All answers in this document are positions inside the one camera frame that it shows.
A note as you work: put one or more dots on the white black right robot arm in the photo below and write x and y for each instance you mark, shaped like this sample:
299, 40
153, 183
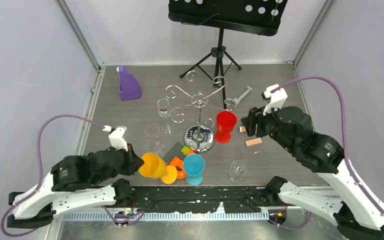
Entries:
354, 215

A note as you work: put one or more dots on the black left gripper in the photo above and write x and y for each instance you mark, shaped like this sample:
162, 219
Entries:
135, 162

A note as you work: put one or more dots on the clear wine glass with label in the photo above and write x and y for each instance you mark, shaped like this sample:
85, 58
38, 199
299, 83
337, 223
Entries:
164, 110

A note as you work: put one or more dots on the grey studded building plate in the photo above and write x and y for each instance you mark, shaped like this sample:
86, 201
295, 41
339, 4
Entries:
175, 151

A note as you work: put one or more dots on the chrome wine glass rack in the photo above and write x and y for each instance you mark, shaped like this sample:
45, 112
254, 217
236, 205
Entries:
200, 138

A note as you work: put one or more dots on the red plastic wine glass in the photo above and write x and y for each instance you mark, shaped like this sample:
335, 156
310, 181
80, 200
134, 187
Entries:
225, 124

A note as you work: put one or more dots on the clear wine glass near edge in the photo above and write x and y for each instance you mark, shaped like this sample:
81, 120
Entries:
237, 170

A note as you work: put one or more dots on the lime green building brick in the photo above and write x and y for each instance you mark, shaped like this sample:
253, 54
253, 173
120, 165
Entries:
186, 150

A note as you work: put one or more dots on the yellow plastic wine glass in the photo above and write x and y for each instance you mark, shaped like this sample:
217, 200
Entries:
154, 167

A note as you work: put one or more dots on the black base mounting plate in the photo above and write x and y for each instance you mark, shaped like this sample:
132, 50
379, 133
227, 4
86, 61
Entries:
203, 199

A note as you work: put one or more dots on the pink eraser block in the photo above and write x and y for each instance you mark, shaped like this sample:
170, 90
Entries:
253, 142

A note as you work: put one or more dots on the ice cream cone toy figure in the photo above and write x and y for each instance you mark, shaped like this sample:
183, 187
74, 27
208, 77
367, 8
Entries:
242, 129

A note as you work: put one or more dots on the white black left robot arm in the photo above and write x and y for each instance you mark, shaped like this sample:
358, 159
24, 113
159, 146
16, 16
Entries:
75, 183

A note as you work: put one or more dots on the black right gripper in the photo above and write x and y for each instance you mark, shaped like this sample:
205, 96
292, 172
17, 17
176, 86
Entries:
256, 115

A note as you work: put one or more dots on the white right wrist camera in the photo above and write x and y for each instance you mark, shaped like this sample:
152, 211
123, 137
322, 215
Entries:
274, 97

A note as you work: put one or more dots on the blue plastic wine glass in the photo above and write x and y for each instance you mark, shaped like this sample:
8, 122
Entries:
193, 166

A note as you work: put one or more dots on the purple plastic stand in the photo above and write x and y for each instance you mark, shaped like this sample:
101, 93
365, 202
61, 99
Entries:
129, 87

